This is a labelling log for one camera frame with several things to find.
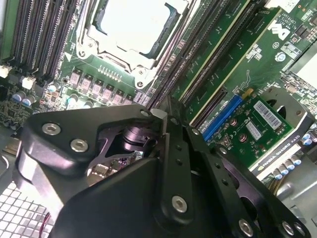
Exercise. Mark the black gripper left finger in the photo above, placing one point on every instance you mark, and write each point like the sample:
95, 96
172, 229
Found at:
64, 124

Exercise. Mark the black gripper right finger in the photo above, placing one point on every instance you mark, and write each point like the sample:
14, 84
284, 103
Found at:
223, 188

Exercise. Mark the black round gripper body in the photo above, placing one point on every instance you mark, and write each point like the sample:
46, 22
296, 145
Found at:
111, 205

